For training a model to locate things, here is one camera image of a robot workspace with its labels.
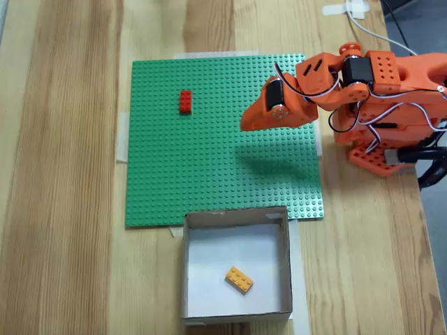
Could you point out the open cardboard box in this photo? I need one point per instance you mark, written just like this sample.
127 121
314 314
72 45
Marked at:
209 251

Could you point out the short translucent tape strip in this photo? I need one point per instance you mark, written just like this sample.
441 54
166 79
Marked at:
121 139

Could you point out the long translucent tape strip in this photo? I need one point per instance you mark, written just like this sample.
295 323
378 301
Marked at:
301 279

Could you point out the narrow translucent tape strip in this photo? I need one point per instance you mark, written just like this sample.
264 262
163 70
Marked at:
319 143

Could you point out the wide translucent tape strip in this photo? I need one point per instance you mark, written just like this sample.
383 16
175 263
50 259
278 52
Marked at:
209 55

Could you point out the green lego baseplate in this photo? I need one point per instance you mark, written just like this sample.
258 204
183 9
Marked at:
209 157

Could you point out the red lego block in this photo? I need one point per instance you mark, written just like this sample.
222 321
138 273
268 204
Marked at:
185 102

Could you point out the yellow lego block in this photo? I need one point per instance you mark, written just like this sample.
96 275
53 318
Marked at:
240 280

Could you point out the small translucent tape piece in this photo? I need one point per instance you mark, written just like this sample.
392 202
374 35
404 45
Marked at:
174 231

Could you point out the black table clamp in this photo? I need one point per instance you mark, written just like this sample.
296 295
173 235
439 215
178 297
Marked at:
429 155

